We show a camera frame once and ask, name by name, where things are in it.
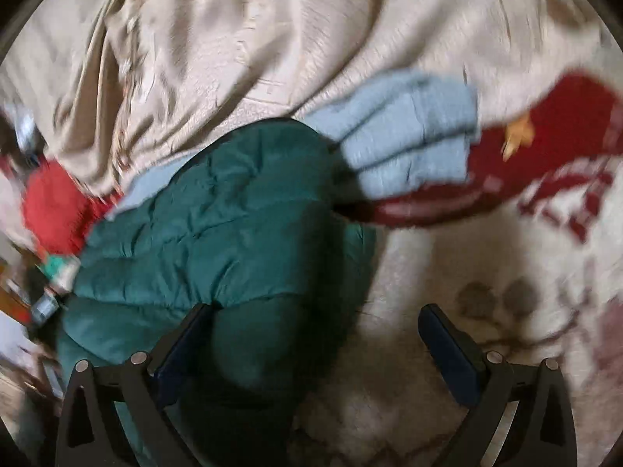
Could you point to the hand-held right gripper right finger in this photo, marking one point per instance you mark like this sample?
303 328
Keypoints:
450 350

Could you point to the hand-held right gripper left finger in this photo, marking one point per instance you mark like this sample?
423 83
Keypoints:
181 350

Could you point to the green puffer jacket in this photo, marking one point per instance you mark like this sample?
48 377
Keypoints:
219 233

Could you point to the floral plush blanket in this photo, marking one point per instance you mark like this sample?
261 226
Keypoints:
438 262

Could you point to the pile of bedside clutter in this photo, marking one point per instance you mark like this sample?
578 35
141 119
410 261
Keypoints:
44 304

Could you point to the red ruffled cushion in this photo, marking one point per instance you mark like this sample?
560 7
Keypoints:
53 209

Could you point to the light blue fleece cloth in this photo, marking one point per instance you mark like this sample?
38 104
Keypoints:
413 121

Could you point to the dark red patterned cloth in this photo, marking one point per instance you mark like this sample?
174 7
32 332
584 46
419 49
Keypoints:
559 126

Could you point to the beige satin quilt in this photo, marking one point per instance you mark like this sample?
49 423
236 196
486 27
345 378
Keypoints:
243 34

